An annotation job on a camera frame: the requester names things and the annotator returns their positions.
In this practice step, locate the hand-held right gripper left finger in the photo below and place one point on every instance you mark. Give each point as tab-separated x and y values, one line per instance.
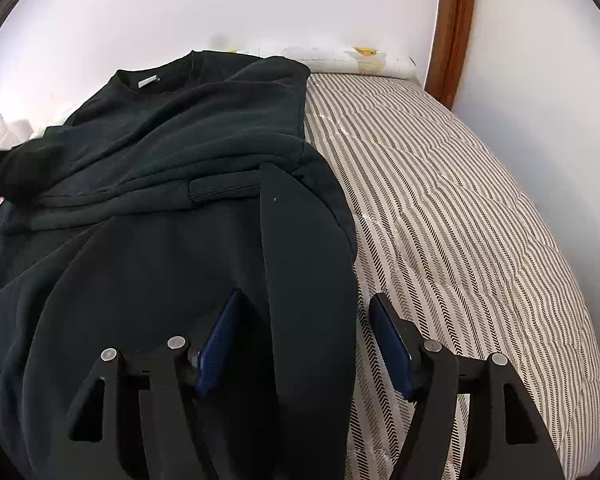
222	340

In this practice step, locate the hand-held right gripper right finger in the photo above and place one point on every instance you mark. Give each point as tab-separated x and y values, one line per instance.
390	345

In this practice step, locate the black sweatshirt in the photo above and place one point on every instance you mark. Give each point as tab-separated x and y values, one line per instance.
155	160

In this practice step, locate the striped quilted bed cover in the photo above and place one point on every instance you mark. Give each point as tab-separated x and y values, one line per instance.
455	210

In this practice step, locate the white patterned pillow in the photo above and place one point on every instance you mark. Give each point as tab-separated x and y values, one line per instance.
340	60

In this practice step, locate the white crumpled cloth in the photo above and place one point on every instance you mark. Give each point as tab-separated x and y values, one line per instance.
10	130

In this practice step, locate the brown wooden door frame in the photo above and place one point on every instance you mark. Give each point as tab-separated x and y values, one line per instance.
450	35

